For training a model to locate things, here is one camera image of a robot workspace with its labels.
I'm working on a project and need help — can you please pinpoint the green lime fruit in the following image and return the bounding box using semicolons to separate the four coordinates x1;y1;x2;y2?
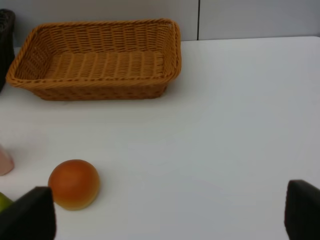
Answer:
0;192;13;212

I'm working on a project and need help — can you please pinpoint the tan wicker basket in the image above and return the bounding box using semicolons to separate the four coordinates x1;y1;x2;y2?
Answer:
6;18;182;101

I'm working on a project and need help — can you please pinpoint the dark brown wicker basket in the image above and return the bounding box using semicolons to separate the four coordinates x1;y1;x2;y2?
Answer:
0;9;16;91

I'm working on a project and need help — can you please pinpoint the pink squeeze bottle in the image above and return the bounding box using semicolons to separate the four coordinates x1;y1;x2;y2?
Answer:
0;146;15;176

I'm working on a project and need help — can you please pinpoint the red-orange peach fruit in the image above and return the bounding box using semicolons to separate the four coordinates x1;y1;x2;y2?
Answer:
48;159;100;211

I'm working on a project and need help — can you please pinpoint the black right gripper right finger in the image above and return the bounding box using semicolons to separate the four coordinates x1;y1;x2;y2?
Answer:
284;180;320;240

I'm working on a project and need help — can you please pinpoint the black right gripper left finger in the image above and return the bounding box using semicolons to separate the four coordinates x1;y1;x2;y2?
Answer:
0;186;57;240

